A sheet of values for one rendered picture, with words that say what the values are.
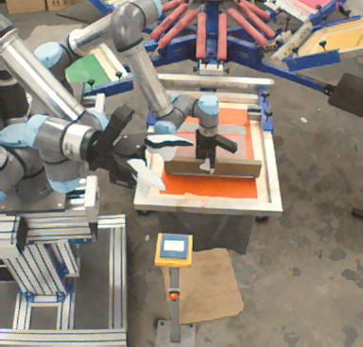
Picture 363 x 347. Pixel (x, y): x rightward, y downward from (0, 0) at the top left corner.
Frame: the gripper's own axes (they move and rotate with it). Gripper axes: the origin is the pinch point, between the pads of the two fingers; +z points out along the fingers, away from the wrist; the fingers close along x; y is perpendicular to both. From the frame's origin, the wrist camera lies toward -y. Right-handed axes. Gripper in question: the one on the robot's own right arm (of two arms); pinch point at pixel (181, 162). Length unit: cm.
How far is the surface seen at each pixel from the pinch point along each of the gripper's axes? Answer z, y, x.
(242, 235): 8, 91, -73
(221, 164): -6, 54, -73
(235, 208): 5, 61, -58
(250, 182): 6, 62, -77
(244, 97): -10, 51, -131
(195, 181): -16, 63, -70
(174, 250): -11, 67, -33
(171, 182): -25, 64, -65
